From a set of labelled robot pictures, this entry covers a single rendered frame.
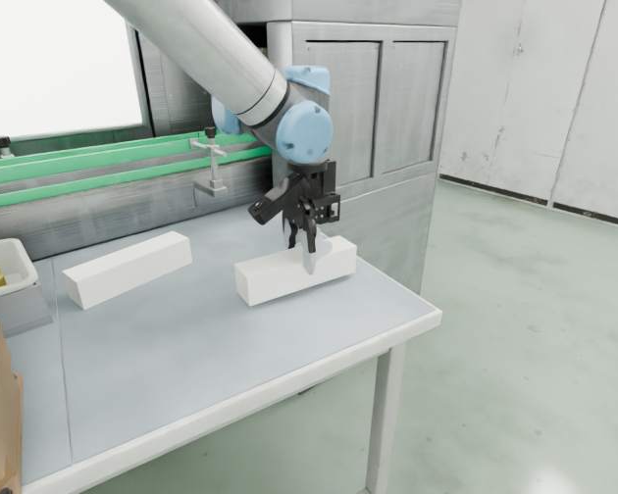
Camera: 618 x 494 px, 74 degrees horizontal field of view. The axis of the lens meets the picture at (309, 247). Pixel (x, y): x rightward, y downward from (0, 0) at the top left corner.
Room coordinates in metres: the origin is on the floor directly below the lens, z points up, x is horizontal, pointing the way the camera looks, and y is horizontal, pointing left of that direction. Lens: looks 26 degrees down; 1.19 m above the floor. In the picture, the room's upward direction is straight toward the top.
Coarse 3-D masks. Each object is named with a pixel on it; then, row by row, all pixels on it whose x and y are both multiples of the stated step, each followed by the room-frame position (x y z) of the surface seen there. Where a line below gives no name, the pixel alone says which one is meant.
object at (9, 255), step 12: (0, 240) 0.74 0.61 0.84; (12, 240) 0.74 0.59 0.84; (0, 252) 0.73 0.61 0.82; (12, 252) 0.74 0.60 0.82; (24, 252) 0.69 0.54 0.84; (0, 264) 0.72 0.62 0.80; (12, 264) 0.73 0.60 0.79; (24, 264) 0.64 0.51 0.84; (12, 276) 0.72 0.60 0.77; (24, 276) 0.68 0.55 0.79; (36, 276) 0.60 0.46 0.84; (0, 288) 0.56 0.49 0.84; (12, 288) 0.57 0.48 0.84
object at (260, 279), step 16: (336, 240) 0.77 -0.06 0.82; (272, 256) 0.70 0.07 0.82; (288, 256) 0.70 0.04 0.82; (336, 256) 0.72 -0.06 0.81; (352, 256) 0.74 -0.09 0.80; (240, 272) 0.65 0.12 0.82; (256, 272) 0.64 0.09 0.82; (272, 272) 0.65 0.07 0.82; (288, 272) 0.66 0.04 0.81; (304, 272) 0.68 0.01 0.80; (320, 272) 0.70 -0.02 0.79; (336, 272) 0.72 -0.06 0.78; (240, 288) 0.65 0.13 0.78; (256, 288) 0.63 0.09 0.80; (272, 288) 0.64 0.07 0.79; (288, 288) 0.66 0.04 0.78
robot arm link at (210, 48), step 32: (128, 0) 0.43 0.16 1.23; (160, 0) 0.44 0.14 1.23; (192, 0) 0.46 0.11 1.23; (160, 32) 0.45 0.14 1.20; (192, 32) 0.45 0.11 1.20; (224, 32) 0.47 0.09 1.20; (192, 64) 0.47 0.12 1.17; (224, 64) 0.47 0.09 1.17; (256, 64) 0.50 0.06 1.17; (224, 96) 0.49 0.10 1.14; (256, 96) 0.49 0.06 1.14; (288, 96) 0.52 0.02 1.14; (256, 128) 0.52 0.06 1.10; (288, 128) 0.50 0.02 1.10; (320, 128) 0.52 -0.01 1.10
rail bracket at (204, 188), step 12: (216, 132) 1.03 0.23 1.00; (192, 144) 1.09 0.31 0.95; (216, 144) 1.02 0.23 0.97; (216, 156) 1.02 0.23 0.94; (216, 168) 1.01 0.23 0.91; (204, 180) 1.07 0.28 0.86; (216, 180) 1.01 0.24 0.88; (204, 192) 1.09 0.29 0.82; (216, 192) 1.00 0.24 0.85; (204, 204) 1.08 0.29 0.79
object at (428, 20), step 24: (216, 0) 1.35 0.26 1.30; (240, 0) 1.26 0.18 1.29; (264, 0) 1.18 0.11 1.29; (288, 0) 1.10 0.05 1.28; (312, 0) 1.13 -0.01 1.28; (336, 0) 1.18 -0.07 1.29; (360, 0) 1.24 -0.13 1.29; (384, 0) 1.30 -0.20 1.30; (408, 0) 1.37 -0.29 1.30; (432, 0) 1.44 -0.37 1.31; (456, 0) 1.53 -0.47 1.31; (240, 24) 1.29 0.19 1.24; (264, 24) 1.29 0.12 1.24; (384, 24) 1.31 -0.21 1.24; (408, 24) 1.38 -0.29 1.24; (432, 24) 1.45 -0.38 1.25; (456, 24) 1.54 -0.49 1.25
